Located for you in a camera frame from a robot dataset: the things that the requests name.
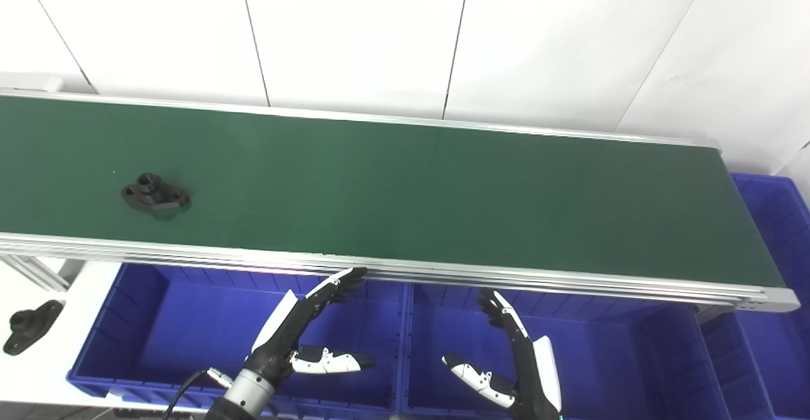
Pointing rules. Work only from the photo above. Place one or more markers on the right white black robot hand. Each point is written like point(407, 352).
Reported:
point(528, 369)

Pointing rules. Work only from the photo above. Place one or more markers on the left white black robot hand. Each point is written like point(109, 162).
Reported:
point(285, 334)

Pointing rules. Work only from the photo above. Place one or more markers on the black flanged machine part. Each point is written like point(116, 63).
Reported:
point(28, 328)
point(152, 193)

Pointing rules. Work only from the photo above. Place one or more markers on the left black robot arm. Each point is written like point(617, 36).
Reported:
point(243, 398)

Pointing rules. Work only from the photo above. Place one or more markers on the blue plastic bin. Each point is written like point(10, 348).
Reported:
point(158, 331)
point(778, 344)
point(601, 357)

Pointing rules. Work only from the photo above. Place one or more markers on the green conveyor belt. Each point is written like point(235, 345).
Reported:
point(405, 186)

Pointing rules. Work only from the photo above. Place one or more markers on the aluminium profile conveyor leg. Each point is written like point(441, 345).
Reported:
point(38, 271)

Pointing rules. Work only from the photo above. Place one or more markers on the white conveyor end housing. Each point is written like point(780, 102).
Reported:
point(31, 83)

